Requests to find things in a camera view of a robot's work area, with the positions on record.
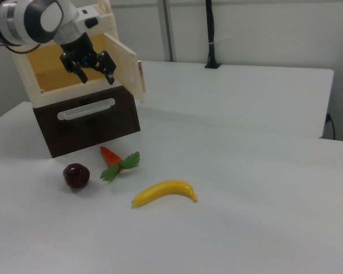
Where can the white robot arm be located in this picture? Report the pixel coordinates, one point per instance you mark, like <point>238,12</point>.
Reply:
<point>17,20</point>

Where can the cream plastic cabinet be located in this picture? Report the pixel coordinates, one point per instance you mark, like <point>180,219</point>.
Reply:
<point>110,21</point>

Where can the yellow toy banana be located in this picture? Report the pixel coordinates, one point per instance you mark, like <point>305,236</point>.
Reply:
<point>163,189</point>

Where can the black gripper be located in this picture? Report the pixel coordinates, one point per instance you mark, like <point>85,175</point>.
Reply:
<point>75,47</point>

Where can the dark brown wooden drawer box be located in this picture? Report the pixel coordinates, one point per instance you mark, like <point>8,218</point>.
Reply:
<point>103,131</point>

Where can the orange toy carrot with leaves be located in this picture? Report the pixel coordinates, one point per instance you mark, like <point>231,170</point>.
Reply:
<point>110,155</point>

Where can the cream cabinet door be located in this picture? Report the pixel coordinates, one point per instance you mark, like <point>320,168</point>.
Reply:
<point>123,65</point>

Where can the adjacent white table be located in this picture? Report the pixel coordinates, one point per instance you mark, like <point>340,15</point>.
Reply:
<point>231,94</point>

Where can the dark red toy apple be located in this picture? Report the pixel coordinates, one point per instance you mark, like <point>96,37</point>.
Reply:
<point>76,175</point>

